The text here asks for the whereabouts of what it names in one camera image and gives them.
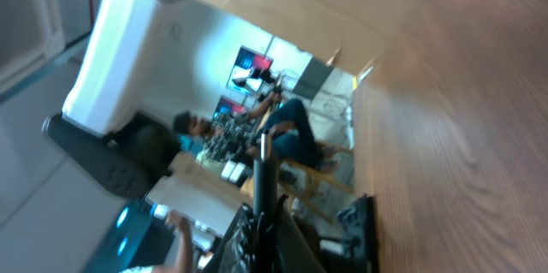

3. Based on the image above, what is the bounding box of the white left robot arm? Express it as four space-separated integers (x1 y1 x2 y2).
42 0 183 199

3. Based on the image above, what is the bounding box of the wooden chair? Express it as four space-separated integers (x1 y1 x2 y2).
278 159 354 224

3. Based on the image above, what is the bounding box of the lower monitor screen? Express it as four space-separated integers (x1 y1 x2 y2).
212 96 247 118

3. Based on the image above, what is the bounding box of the seated person in background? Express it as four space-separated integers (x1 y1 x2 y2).
173 93 337 174

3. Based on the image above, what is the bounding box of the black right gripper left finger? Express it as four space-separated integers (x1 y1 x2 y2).
203 205 325 273

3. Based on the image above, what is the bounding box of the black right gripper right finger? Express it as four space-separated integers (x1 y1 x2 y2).
320 194 379 273

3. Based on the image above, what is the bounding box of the monitor screen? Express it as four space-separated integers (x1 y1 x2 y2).
212 96 247 118
226 46 276 96

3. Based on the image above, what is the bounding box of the upper monitor screen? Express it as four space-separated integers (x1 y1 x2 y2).
226 46 276 96

